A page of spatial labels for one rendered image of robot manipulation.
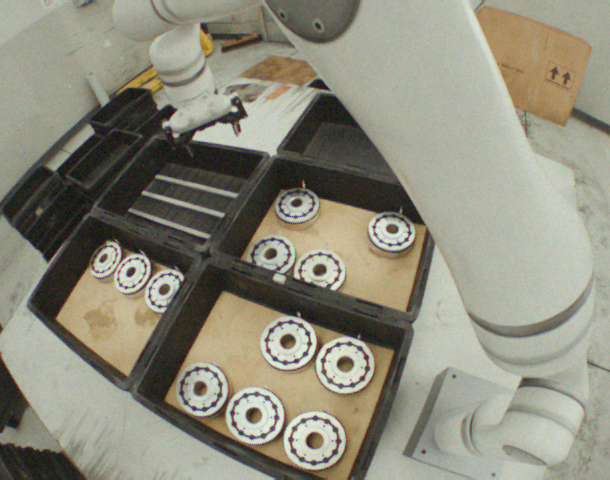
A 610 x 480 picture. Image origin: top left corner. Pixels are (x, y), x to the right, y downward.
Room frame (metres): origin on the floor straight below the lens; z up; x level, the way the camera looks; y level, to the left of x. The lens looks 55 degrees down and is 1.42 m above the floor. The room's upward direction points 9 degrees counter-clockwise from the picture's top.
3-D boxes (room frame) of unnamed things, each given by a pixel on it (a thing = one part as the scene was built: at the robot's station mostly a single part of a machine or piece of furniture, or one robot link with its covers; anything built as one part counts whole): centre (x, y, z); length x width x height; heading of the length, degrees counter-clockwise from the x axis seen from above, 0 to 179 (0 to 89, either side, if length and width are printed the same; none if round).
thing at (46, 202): (1.22, 1.52, 0.37); 0.40 x 0.30 x 0.45; 144
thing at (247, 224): (0.38, -0.06, 0.87); 0.40 x 0.30 x 0.11; 60
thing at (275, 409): (0.05, 0.13, 0.86); 0.10 x 0.10 x 0.01
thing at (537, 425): (-0.05, -0.22, 1.04); 0.09 x 0.09 x 0.17; 43
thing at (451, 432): (-0.04, -0.22, 0.88); 0.09 x 0.09 x 0.17; 57
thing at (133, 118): (1.87, 1.05, 0.37); 0.40 x 0.30 x 0.45; 144
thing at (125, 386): (0.32, 0.44, 0.92); 0.40 x 0.30 x 0.02; 60
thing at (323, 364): (0.12, -0.03, 0.86); 0.10 x 0.10 x 0.01
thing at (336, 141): (0.64, -0.21, 0.87); 0.40 x 0.30 x 0.11; 60
